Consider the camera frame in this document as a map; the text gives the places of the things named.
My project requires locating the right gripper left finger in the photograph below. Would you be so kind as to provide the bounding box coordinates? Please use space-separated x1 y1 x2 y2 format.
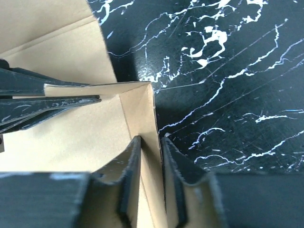
0 136 141 228

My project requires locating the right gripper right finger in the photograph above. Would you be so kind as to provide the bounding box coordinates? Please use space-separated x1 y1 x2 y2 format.
161 137 304 228

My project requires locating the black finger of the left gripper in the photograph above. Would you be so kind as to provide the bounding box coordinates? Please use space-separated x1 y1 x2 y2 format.
0 59 101 133

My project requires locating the brown cardboard box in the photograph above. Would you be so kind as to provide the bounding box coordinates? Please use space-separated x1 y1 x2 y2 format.
0 0 168 228

